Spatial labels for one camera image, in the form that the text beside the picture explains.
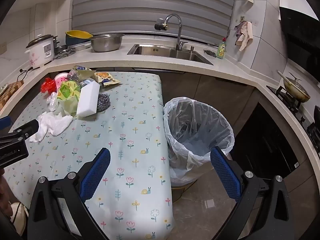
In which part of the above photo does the black range hood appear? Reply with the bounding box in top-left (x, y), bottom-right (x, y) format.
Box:
top-left (279, 5), bottom-right (320, 65)

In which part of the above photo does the waste bin with clear liner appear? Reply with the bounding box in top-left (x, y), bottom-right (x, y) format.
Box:
top-left (163, 96), bottom-right (235, 187)

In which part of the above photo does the yellow plastic basin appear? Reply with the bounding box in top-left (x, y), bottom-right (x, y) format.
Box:
top-left (65, 30), bottom-right (93, 40)

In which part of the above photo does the steel colander bowl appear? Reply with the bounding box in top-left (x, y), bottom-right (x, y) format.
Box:
top-left (90, 33), bottom-right (125, 53)

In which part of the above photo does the steel wool scrubber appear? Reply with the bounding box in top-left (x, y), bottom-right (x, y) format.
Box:
top-left (96, 93), bottom-right (113, 112)

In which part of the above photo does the round steel tray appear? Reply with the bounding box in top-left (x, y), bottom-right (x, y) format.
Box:
top-left (67, 41), bottom-right (92, 52)

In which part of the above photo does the green dish soap bottle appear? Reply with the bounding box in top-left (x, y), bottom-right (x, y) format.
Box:
top-left (216, 37), bottom-right (227, 59)

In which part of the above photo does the stainless steel sink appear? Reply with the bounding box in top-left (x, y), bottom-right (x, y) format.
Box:
top-left (127, 44), bottom-right (214, 66)

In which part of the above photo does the floral tablecloth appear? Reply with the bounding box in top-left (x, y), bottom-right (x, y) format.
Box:
top-left (0, 71), bottom-right (174, 240)

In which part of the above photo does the checkered wooden cutting board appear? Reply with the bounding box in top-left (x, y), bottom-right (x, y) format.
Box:
top-left (0, 80), bottom-right (25, 110)

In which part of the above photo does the beige hanging cloth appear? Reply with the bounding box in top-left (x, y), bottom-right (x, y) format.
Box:
top-left (236, 22), bottom-right (253, 52)

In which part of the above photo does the black power cable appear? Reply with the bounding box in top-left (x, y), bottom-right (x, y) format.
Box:
top-left (17, 66), bottom-right (34, 83)

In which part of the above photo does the olive gold packet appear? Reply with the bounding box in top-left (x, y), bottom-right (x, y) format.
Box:
top-left (76, 68), bottom-right (97, 82)

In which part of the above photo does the green snack packet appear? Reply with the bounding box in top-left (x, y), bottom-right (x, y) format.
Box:
top-left (57, 80), bottom-right (82, 99)

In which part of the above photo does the yellow snack packet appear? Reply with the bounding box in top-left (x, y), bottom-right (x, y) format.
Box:
top-left (94, 72), bottom-right (121, 87)

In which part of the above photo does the red plastic bag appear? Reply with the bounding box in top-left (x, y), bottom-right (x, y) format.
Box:
top-left (41, 77), bottom-right (57, 93)

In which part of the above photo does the person's left forearm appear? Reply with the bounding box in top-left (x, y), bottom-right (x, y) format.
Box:
top-left (0, 169), bottom-right (13, 220)

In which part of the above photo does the blue plastic basin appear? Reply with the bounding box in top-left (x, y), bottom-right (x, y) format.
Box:
top-left (65, 36), bottom-right (92, 46)

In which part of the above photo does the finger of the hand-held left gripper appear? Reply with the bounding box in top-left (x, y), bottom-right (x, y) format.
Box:
top-left (0, 119), bottom-right (40, 143)
top-left (0, 116), bottom-right (12, 132)

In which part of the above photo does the pink white paper cup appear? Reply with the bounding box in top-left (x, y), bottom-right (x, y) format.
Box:
top-left (54, 72), bottom-right (69, 84)

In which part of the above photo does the round metal steamer rack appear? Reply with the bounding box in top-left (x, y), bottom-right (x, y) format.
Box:
top-left (54, 48), bottom-right (76, 60)

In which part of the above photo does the wok with lid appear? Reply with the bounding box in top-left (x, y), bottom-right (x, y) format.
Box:
top-left (276, 70), bottom-right (311, 103)

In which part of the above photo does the crumpled white tissue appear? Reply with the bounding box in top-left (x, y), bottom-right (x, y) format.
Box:
top-left (29, 111), bottom-right (74, 143)

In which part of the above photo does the black gas stove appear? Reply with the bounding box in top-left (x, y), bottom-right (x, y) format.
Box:
top-left (266, 85), bottom-right (320, 155)

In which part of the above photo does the grey window blind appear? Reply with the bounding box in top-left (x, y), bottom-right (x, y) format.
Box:
top-left (71, 0), bottom-right (238, 44)

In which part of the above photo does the white sponge block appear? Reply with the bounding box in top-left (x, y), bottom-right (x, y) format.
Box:
top-left (76, 81), bottom-right (100, 117)

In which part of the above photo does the chrome kitchen faucet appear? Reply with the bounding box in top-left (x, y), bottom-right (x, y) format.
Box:
top-left (154, 14), bottom-right (188, 52)

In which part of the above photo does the white floral rice cooker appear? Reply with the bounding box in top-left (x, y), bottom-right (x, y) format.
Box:
top-left (25, 34), bottom-right (56, 70)

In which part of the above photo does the beige cloth bag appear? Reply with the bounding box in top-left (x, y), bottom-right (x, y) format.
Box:
top-left (10, 202), bottom-right (30, 235)

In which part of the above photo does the light green plastic wrapper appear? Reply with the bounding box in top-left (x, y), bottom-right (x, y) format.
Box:
top-left (60, 96), bottom-right (79, 117)

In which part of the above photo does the purple hanging cloth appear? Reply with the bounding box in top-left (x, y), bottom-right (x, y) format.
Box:
top-left (234, 21), bottom-right (248, 37)

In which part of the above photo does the clear plastic bag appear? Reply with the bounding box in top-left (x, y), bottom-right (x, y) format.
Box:
top-left (47, 92), bottom-right (63, 113)

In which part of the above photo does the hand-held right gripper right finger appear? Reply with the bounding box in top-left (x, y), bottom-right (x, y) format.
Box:
top-left (210, 146), bottom-right (295, 240)

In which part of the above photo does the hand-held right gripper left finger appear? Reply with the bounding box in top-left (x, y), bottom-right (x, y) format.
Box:
top-left (27, 147), bottom-right (112, 240)

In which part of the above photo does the black built-in oven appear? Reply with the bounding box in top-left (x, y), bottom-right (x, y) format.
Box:
top-left (235, 102), bottom-right (300, 178)

